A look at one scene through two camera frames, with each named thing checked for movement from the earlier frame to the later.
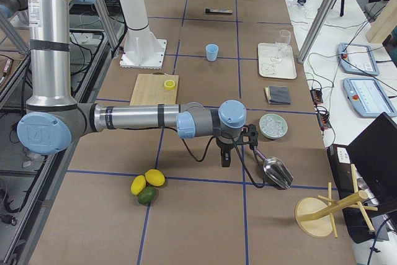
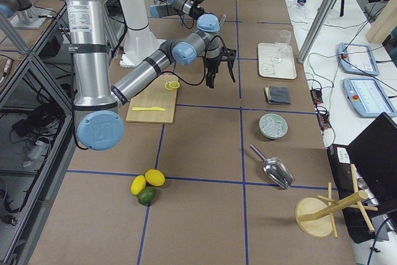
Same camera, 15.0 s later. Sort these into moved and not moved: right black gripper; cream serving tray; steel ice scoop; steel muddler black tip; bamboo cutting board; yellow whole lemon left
Moved: steel muddler black tip; right black gripper
Not moved: yellow whole lemon left; cream serving tray; steel ice scoop; bamboo cutting board
